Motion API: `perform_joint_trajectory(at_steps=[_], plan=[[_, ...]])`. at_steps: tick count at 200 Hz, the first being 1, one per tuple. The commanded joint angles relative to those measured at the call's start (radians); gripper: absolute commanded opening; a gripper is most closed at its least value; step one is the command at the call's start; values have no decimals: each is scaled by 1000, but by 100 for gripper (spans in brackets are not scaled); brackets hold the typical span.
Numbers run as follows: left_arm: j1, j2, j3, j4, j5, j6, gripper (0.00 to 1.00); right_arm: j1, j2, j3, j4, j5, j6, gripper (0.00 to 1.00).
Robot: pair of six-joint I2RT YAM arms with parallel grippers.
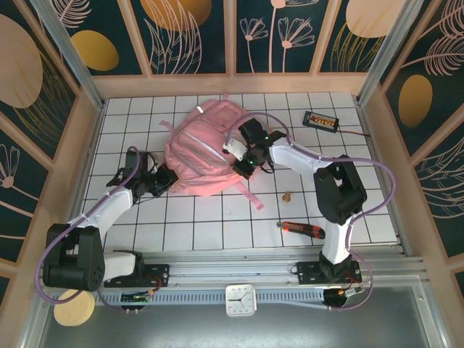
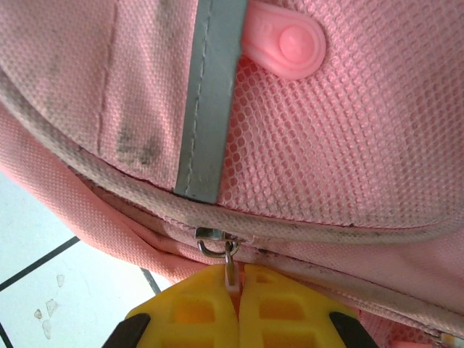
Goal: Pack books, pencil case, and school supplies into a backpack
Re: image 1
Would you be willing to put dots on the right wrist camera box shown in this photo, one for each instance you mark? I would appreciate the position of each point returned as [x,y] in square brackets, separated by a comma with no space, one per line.
[233,148]

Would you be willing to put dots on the aluminium frame post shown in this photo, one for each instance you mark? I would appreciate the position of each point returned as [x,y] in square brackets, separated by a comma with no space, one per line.
[386,54]
[74,61]

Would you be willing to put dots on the small brown wooden piece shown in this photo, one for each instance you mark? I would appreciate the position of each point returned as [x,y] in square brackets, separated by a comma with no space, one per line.
[287,197]

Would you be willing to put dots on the black circuit board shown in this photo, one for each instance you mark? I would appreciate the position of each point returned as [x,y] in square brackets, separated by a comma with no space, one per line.
[320,121]

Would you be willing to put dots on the small controller module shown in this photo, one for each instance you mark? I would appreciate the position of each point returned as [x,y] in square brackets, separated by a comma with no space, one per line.
[349,291]
[136,297]

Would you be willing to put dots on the aluminium table rail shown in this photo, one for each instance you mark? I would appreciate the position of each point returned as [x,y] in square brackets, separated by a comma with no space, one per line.
[232,270]

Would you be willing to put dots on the yellow round sponge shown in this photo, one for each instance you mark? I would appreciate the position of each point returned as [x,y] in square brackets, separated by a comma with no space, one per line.
[74,311]

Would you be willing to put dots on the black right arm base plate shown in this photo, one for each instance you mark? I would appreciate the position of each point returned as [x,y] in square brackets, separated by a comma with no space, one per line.
[308,272]

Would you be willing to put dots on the white square clock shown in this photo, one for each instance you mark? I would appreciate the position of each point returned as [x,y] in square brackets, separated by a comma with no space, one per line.
[241,300]

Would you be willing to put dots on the pink backpack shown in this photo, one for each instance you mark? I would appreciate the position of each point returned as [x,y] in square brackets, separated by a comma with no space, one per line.
[203,152]

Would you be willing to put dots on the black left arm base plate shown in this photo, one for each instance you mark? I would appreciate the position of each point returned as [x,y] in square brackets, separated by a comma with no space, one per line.
[159,273]

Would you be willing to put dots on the red black utility knife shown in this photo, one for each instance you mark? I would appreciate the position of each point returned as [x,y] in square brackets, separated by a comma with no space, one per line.
[301,229]

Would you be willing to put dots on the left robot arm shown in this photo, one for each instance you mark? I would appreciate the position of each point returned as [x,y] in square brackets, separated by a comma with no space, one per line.
[105,210]

